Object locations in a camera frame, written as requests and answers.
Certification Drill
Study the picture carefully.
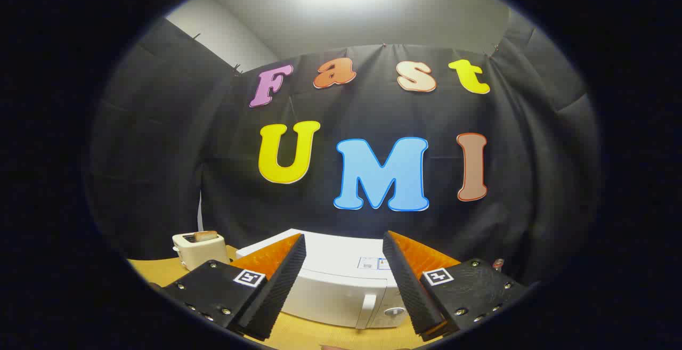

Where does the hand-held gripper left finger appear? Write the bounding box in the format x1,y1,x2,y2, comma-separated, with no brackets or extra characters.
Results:
159,233,307,341

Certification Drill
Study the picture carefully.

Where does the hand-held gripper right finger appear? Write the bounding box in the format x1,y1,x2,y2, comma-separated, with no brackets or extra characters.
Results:
383,230,529,341

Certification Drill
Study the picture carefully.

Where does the white microwave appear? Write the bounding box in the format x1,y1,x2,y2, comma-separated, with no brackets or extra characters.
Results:
236,229,421,330

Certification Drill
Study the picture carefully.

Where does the white toaster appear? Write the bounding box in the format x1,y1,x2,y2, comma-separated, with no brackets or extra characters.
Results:
172,231,231,271

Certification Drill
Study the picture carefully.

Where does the black backdrop cloth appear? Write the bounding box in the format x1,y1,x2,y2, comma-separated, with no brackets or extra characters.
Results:
85,17,603,287

